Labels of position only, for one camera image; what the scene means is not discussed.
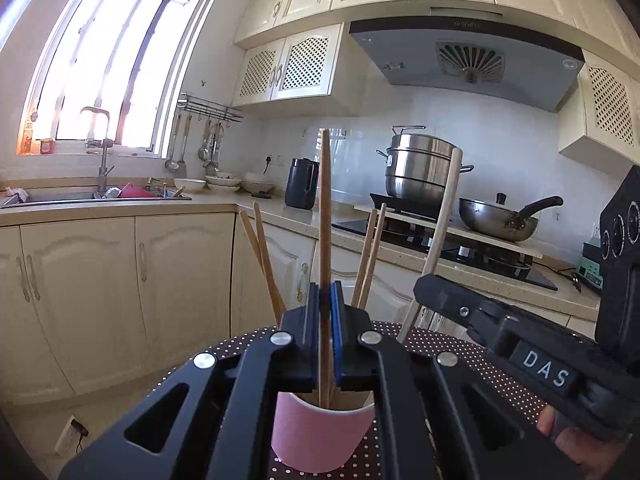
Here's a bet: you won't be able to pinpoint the stainless steel steamer pot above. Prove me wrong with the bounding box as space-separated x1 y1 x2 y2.
376 125 475 202

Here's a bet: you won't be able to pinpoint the beige stone countertop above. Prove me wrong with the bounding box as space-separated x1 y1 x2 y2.
0 192 601 321

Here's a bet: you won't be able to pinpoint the steel wok with lid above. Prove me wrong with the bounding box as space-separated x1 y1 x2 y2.
458 194 564 243

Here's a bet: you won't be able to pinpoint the bunch of wooden chopsticks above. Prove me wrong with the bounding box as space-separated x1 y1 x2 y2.
239 202 387 313

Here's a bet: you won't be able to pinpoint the single wooden chopstick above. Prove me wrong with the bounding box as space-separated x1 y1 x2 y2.
318 129 335 408
397 147 463 345

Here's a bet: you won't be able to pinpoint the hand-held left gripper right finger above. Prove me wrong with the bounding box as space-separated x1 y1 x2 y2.
330 281 581 480

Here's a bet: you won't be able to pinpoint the steel sink faucet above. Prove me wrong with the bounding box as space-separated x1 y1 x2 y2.
80 106 115 196

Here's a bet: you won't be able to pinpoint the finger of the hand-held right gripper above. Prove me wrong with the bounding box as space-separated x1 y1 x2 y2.
414 274 506 353

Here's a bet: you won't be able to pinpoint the pink cup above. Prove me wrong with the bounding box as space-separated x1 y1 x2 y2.
271 391 377 476

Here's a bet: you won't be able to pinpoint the black glass gas stove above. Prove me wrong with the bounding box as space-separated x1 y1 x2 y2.
331 217 559 291

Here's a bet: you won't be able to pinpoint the cream lattice door cabinet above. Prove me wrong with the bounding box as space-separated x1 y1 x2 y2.
232 22 368 121
557 50 640 166

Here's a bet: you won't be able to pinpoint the grey range hood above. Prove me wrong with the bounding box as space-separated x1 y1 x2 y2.
348 7 586 113

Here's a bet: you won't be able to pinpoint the metal wall utensil rail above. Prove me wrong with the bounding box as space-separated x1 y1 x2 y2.
177 92 245 122

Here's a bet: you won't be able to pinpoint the steel spatula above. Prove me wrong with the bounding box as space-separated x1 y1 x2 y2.
177 116 190 165

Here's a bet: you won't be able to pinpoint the white power strip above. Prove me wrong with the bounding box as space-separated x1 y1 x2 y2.
54 415 90 456

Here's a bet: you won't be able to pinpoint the dark blue kettle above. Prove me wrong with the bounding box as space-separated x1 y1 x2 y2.
285 157 321 211

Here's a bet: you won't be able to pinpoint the black power cord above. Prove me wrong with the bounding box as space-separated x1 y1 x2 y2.
555 267 581 291

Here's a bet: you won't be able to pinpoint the cream lower kitchen cabinets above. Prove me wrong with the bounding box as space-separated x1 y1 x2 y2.
0 210 571 406

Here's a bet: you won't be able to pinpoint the kitchen window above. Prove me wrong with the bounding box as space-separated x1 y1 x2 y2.
17 0 221 158

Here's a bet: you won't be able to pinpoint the steel ladle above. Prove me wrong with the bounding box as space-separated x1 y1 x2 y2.
165 115 180 171

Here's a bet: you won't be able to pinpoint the person's right hand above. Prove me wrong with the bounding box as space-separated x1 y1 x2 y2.
537 405 640 480

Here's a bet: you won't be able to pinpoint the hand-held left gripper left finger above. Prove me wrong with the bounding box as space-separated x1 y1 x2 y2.
60 282 321 480

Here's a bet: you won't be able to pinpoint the steel kitchen sink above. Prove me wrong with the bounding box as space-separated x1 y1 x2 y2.
0 187 193 209

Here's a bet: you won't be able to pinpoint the white bowls on counter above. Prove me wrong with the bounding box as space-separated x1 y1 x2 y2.
205 172 242 193

